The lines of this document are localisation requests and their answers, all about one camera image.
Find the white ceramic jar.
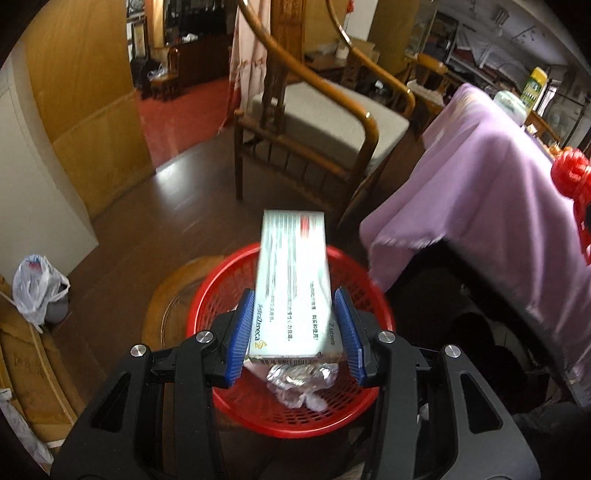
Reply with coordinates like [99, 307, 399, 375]
[493, 90, 527, 127]

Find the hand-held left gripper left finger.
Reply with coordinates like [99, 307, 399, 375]
[51, 288, 256, 480]

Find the wooden door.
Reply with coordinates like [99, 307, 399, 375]
[22, 0, 156, 219]

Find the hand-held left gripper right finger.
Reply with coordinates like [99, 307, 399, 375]
[333, 286, 541, 480]

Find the purple tablecloth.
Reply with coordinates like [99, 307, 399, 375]
[360, 83, 591, 384]

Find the white red patterned curtain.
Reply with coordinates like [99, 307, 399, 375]
[228, 0, 271, 136]

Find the cardboard sheet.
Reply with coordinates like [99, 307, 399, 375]
[0, 276, 88, 467]

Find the red plastic mesh basket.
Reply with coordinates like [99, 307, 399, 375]
[187, 242, 396, 439]

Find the cardboard box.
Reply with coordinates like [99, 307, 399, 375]
[338, 38, 378, 62]

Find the grey seat cushion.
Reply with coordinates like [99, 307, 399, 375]
[249, 83, 411, 179]

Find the round wooden stool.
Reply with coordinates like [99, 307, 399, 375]
[141, 255, 262, 354]

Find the wooden armchair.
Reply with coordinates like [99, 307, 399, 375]
[405, 52, 456, 140]

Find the small wooden chair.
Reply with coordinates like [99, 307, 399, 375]
[149, 45, 182, 103]

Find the red plastic object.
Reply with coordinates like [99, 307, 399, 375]
[549, 147, 591, 267]

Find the dark wooden shelf unit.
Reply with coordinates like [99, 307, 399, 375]
[406, 9, 591, 121]

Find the wooden round-back chair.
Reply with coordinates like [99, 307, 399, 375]
[231, 0, 416, 232]

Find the white plastic bag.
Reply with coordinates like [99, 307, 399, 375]
[11, 254, 71, 334]

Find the silver foil wrapper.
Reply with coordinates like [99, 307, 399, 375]
[265, 360, 341, 412]

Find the white medicine box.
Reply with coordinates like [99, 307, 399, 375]
[245, 209, 347, 368]

